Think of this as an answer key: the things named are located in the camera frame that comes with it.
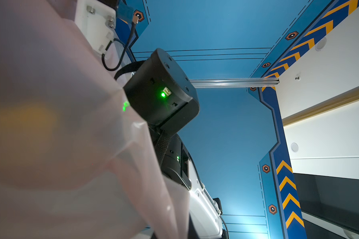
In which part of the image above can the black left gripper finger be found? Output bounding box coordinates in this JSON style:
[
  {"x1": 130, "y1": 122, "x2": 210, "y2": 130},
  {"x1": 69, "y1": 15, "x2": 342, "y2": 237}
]
[{"x1": 187, "y1": 217, "x2": 199, "y2": 239}]

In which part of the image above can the pink plastic bag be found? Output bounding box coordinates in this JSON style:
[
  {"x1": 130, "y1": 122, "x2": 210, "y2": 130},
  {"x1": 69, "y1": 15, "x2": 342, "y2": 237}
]
[{"x1": 0, "y1": 1, "x2": 189, "y2": 239}]

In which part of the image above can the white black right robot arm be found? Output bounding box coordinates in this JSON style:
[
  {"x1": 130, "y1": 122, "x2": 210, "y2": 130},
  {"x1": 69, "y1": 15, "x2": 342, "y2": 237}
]
[{"x1": 115, "y1": 48, "x2": 229, "y2": 239}]

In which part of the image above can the aluminium corner post right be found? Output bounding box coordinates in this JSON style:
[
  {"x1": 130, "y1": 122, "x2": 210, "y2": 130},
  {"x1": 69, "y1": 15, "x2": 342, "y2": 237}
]
[{"x1": 190, "y1": 78, "x2": 280, "y2": 89}]

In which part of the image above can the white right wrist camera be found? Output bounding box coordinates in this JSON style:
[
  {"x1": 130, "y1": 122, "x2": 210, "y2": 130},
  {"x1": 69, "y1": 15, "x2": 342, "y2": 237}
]
[{"x1": 74, "y1": 0, "x2": 135, "y2": 56}]

